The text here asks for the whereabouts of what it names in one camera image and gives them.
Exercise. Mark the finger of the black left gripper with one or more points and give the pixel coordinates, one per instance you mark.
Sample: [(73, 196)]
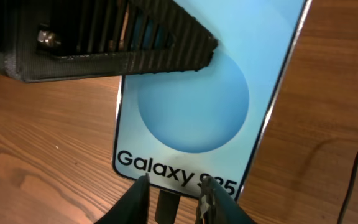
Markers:
[(53, 40)]

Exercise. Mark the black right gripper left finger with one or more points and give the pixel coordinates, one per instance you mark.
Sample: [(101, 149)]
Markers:
[(132, 207)]

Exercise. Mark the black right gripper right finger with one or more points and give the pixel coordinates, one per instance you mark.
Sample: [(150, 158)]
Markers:
[(216, 206)]

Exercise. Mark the blue Galaxy S25 smartphone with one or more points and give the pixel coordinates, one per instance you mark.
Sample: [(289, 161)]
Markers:
[(180, 127)]

